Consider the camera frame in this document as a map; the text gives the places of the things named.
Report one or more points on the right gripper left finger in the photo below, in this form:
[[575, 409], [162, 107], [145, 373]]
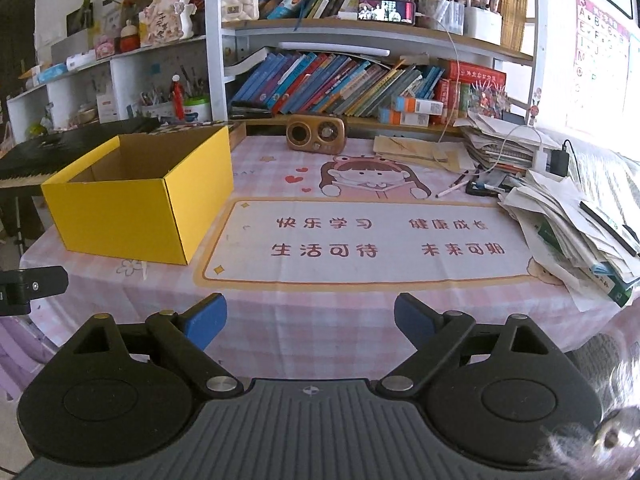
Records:
[[178, 343]]

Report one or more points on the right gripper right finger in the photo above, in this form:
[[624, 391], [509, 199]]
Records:
[[437, 338]]

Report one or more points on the black Yamaha keyboard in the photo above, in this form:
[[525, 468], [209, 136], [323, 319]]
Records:
[[32, 162]]

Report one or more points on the yellow cardboard box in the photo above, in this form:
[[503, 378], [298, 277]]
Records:
[[144, 197]]

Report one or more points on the pink cartoon desk mat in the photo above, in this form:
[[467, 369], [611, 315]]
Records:
[[311, 251]]

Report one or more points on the white pen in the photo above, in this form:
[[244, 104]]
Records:
[[452, 189]]

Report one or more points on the stack of papers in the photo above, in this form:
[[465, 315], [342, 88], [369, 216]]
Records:
[[568, 234]]

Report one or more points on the brown paper envelopes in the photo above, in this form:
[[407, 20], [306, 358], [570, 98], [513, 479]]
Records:
[[451, 156]]

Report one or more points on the black power adapter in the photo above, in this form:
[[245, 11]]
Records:
[[558, 163]]

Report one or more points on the green lid white jar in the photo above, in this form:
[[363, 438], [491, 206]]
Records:
[[197, 109]]

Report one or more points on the orange white medicine box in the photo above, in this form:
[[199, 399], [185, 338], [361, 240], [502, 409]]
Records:
[[405, 104]]

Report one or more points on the brown retro radio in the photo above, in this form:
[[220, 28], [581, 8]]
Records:
[[316, 134]]

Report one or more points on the red pen figure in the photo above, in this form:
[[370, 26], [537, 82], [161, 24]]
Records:
[[177, 97]]

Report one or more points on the row of leaning books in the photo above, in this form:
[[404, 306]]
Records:
[[284, 82]]

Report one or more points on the pink white ornament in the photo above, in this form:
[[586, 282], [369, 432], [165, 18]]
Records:
[[166, 21]]

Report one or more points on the smartphone on shelf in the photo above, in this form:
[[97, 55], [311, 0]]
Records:
[[387, 11]]

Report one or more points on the white pearl handbag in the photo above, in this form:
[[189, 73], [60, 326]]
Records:
[[239, 10]]

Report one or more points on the white bookshelf frame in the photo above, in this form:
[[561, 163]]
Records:
[[223, 44]]

